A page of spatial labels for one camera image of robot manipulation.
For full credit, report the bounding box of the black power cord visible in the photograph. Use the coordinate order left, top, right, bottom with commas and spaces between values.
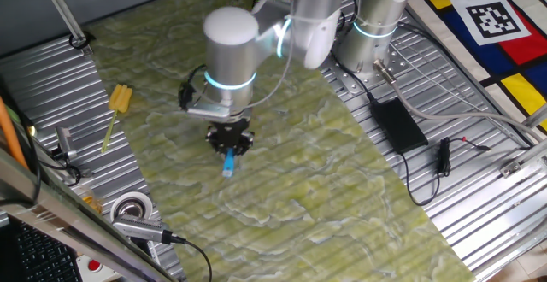
331, 0, 379, 103

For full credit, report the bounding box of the black camera cable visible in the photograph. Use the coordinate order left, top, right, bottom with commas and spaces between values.
170, 234, 214, 282

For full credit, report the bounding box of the aluminium profile bracket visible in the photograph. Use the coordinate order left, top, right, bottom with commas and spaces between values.
499, 102, 547, 179

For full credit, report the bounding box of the silver tape roll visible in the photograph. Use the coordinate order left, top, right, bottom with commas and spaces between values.
109, 191, 154, 223

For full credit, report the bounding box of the aluminium frame bar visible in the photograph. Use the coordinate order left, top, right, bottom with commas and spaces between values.
0, 147, 179, 282

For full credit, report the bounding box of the white paper fiducial marker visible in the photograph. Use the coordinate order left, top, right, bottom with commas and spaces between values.
442, 0, 532, 47

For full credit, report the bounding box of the glass beaker yellow liquid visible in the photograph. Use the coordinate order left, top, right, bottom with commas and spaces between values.
79, 185, 103, 214

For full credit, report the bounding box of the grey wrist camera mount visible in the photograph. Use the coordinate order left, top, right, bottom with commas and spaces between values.
178, 63, 232, 123

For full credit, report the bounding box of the black power adapter brick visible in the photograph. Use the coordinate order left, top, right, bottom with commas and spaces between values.
369, 97, 430, 155

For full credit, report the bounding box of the silver camera on stand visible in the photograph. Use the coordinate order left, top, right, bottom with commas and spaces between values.
111, 213, 174, 245

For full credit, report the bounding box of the green marble pattern mat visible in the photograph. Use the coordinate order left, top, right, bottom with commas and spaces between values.
87, 0, 475, 282

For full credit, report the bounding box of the thick grey robot cable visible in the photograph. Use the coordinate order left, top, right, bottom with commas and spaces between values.
372, 58, 547, 142

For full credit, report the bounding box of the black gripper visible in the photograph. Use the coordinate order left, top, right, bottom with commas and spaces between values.
206, 118, 256, 155

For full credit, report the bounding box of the grey box red stop button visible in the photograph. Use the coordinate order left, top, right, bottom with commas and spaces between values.
76, 254, 121, 282

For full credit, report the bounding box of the yellow sponge brush green handle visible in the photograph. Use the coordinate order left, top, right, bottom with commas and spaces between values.
100, 84, 134, 154

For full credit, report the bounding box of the blue handled brown brush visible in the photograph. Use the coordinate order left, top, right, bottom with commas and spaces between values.
221, 147, 236, 179

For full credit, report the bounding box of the black bundled cable red tip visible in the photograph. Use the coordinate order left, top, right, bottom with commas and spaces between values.
400, 135, 492, 207

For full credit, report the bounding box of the colourful block pattern cloth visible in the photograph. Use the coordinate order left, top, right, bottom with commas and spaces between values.
405, 0, 547, 133

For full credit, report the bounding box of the black keyboard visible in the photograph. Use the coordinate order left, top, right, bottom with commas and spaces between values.
0, 220, 85, 282

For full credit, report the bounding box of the orange tube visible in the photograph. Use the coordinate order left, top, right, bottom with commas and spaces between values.
0, 96, 29, 170

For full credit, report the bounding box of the slanted metal pole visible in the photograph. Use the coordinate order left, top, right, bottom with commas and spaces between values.
35, 0, 93, 56

